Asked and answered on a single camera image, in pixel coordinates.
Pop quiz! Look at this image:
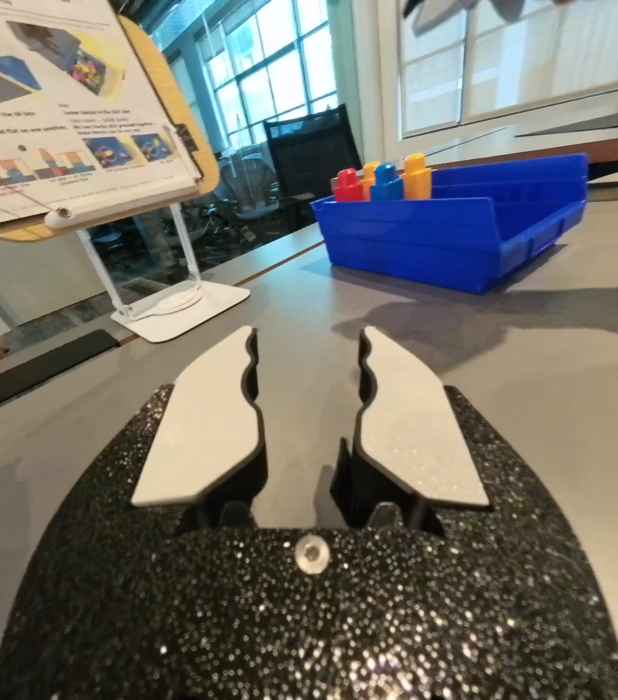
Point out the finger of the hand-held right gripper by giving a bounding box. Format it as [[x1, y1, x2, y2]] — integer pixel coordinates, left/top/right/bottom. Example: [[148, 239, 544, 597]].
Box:
[[492, 0, 575, 24], [404, 0, 487, 35]]

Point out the blue plastic bin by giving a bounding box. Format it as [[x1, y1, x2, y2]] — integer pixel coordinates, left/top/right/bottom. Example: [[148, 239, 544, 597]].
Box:
[[310, 153, 590, 296]]

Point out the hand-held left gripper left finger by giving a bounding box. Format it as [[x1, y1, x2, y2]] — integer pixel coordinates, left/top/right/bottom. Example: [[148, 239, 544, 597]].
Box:
[[132, 326, 268, 506]]

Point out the printed instruction sheet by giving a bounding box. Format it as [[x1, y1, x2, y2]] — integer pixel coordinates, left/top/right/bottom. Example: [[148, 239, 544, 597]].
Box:
[[0, 0, 203, 226]]

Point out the blue mega block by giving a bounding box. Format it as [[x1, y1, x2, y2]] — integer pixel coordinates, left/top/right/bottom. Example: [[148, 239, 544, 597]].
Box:
[[369, 162, 404, 201]]

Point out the large grid window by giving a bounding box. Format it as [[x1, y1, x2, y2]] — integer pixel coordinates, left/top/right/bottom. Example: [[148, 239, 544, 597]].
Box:
[[161, 0, 339, 148]]

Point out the white framed window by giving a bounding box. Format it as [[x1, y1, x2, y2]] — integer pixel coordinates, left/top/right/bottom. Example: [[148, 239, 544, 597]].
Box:
[[380, 0, 618, 137]]

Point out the grey mesh office chair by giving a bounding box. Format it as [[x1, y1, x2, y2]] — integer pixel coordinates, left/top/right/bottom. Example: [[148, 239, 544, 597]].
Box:
[[216, 153, 282, 230]]

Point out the red mega block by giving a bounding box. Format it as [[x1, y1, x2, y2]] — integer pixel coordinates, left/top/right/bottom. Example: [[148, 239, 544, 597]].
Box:
[[333, 168, 365, 203]]

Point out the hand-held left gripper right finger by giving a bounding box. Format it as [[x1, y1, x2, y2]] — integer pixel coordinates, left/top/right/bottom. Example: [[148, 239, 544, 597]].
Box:
[[330, 326, 491, 529]]

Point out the black office chair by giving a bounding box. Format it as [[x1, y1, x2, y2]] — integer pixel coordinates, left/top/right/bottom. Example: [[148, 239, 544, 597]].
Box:
[[262, 104, 365, 233]]

